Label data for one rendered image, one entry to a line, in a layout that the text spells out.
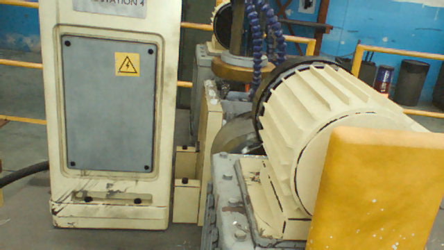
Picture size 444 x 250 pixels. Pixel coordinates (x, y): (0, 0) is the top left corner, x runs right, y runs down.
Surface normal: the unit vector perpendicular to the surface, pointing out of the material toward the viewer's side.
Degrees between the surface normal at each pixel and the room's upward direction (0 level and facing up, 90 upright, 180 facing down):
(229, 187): 0
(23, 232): 0
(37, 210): 0
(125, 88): 90
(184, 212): 90
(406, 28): 90
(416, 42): 90
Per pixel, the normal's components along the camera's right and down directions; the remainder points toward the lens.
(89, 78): 0.13, 0.40
